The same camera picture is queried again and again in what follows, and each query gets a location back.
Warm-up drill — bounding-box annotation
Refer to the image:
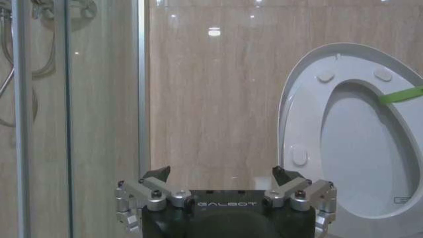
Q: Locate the silver shower hose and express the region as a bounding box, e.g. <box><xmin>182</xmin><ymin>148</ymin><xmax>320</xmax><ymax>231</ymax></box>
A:
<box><xmin>0</xmin><ymin>4</ymin><xmax>58</xmax><ymax>128</ymax></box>

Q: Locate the green strap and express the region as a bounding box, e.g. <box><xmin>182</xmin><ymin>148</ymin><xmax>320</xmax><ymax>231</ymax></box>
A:
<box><xmin>377</xmin><ymin>85</ymin><xmax>423</xmax><ymax>105</ymax></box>

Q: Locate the white toilet seat ring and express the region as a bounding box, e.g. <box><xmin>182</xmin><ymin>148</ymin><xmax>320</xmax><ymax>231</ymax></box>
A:
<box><xmin>284</xmin><ymin>51</ymin><xmax>423</xmax><ymax>221</ymax></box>

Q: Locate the chrome shower mixer fitting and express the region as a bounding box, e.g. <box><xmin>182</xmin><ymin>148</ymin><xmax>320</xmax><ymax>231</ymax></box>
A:
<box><xmin>0</xmin><ymin>0</ymin><xmax>98</xmax><ymax>32</ymax></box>

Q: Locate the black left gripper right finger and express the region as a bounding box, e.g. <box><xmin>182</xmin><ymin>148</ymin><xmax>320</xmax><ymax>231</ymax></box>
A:
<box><xmin>263</xmin><ymin>166</ymin><xmax>337</xmax><ymax>235</ymax></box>

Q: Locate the white toilet lid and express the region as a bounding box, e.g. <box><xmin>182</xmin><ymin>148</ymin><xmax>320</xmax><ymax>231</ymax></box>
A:
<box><xmin>276</xmin><ymin>43</ymin><xmax>423</xmax><ymax>238</ymax></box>

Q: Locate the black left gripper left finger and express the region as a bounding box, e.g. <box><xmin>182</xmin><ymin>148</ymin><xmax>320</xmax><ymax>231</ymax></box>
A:
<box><xmin>114</xmin><ymin>166</ymin><xmax>192</xmax><ymax>230</ymax></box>

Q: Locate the glass shower door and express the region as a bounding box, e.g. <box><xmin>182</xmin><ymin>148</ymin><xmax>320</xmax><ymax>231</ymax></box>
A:
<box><xmin>9</xmin><ymin>0</ymin><xmax>148</xmax><ymax>238</ymax></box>

